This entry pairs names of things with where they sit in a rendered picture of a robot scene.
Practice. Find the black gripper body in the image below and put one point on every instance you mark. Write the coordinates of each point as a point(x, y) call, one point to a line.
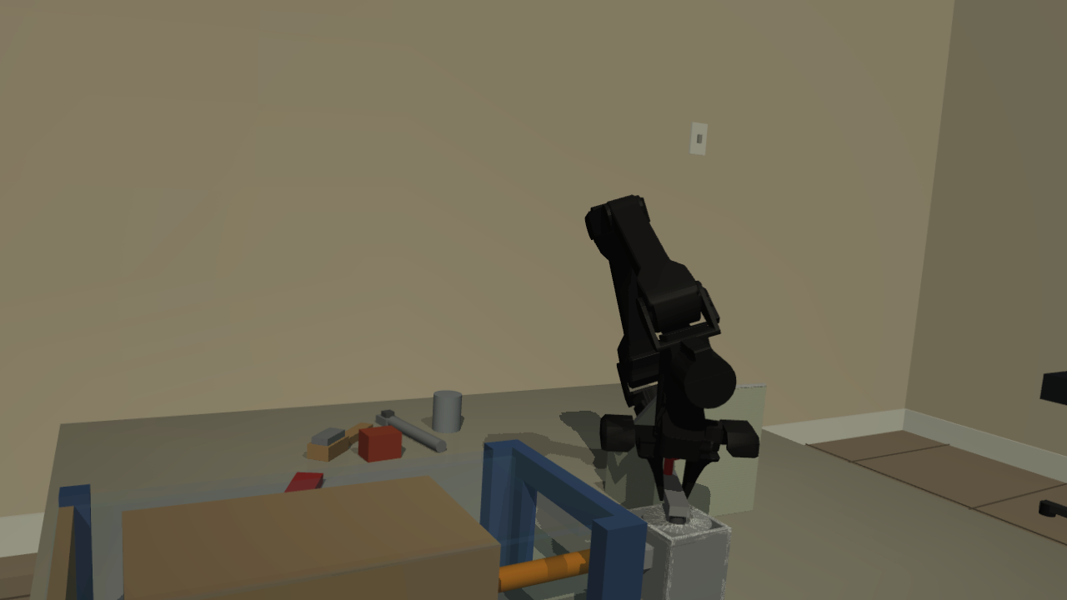
point(618, 432)

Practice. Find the grey cylinder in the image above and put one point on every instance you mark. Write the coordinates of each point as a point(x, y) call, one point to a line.
point(446, 411)

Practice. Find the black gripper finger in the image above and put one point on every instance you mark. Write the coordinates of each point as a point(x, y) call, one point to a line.
point(693, 469)
point(656, 462)

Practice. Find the grey crank handle with red knob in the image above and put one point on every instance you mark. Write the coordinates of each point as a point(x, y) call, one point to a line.
point(674, 498)

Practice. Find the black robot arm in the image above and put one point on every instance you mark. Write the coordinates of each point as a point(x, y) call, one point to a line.
point(658, 295)

